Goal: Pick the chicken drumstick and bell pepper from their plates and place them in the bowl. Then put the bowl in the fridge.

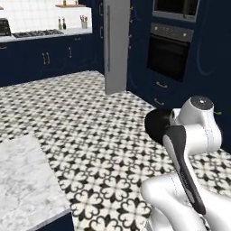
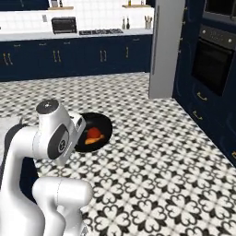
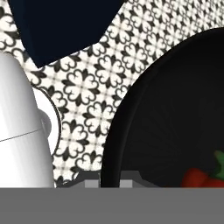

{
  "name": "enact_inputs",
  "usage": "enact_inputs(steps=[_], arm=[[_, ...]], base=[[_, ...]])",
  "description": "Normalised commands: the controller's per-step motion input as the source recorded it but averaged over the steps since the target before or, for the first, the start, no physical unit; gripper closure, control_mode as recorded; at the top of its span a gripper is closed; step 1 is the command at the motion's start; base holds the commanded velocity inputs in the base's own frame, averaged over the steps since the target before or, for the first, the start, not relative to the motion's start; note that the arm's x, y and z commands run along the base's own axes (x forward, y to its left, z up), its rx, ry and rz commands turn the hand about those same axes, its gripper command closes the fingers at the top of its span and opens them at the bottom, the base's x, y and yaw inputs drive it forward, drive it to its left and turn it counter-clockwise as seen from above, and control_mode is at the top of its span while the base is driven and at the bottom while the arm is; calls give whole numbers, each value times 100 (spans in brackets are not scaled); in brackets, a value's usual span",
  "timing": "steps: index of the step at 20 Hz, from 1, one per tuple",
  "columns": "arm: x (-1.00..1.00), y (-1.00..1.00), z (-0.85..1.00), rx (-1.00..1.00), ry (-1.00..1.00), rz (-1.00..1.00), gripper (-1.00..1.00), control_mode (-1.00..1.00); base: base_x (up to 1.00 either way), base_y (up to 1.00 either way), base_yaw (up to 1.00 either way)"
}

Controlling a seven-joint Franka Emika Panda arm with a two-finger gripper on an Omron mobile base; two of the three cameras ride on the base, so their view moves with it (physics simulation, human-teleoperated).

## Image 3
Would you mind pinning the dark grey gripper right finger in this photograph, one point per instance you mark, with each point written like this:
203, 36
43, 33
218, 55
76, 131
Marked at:
127, 183

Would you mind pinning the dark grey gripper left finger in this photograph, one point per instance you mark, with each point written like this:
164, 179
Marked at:
91, 183

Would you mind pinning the red bell pepper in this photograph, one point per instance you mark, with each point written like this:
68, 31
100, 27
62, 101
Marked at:
194, 178

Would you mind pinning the white round plate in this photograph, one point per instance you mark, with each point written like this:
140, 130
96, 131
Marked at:
54, 122

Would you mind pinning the black round plate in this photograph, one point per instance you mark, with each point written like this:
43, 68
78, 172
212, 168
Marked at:
169, 110

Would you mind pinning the white rounded container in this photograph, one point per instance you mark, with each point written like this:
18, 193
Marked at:
17, 122

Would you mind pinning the dark navy cabinet block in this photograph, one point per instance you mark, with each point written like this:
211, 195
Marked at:
61, 26

